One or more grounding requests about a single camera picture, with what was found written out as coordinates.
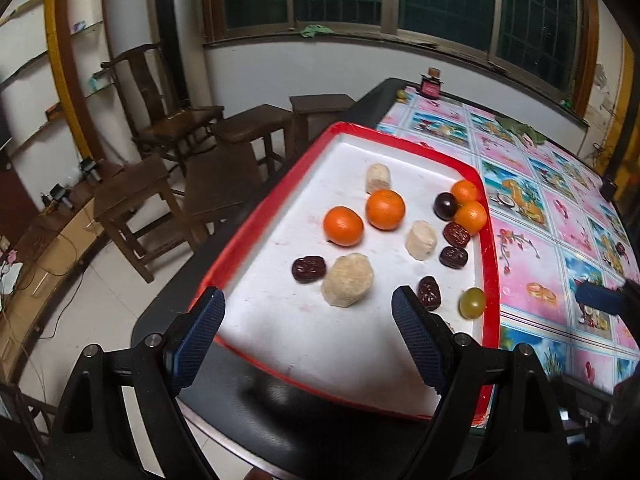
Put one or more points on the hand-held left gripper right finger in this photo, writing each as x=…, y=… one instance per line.
x=420, y=340

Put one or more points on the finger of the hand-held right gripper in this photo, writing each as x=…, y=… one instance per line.
x=600, y=296

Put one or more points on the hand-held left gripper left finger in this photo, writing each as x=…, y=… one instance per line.
x=197, y=340

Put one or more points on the dark red date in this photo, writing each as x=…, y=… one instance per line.
x=430, y=292
x=453, y=257
x=308, y=268
x=620, y=250
x=456, y=234

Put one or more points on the large green grape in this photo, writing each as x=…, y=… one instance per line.
x=472, y=303

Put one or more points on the pale peeled sugarcane piece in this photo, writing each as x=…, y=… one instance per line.
x=347, y=280
x=377, y=177
x=421, y=240

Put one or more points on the red rimmed white tray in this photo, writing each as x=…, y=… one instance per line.
x=310, y=320

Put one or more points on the orange mandarin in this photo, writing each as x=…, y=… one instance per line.
x=385, y=210
x=465, y=192
x=471, y=217
x=343, y=226

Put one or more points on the dark purple plum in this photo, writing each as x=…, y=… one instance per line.
x=444, y=206

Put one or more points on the black plant pot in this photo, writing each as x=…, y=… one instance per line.
x=608, y=189

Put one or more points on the yellow framed door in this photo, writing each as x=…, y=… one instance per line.
x=625, y=150

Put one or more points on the wooden stool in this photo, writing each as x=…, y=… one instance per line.
x=220, y=180
x=255, y=127
x=135, y=195
x=320, y=105

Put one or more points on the curved wooden counter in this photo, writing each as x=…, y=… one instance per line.
x=55, y=250

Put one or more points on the green leaves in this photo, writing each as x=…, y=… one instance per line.
x=522, y=131

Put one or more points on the dark wooden armchair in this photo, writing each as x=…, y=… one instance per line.
x=175, y=125

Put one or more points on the small pink jar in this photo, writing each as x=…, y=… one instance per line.
x=431, y=87

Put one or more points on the white floor air conditioner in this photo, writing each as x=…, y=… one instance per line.
x=167, y=35

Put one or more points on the green cloth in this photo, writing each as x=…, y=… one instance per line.
x=316, y=30

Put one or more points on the yellow arched wall shelf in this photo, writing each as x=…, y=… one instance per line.
x=55, y=60

